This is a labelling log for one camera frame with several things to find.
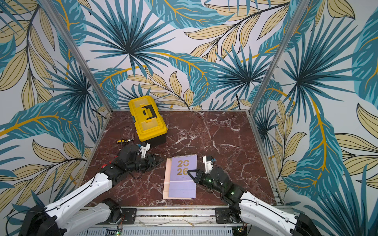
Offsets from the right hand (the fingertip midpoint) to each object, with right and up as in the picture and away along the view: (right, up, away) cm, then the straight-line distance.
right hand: (187, 173), depth 74 cm
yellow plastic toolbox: (-24, +25, +16) cm, 38 cm away
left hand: (-13, +4, +2) cm, 14 cm away
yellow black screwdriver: (-43, +14, +26) cm, 52 cm away
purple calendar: (-3, -6, +1) cm, 7 cm away
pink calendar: (-11, -6, +5) cm, 13 cm away
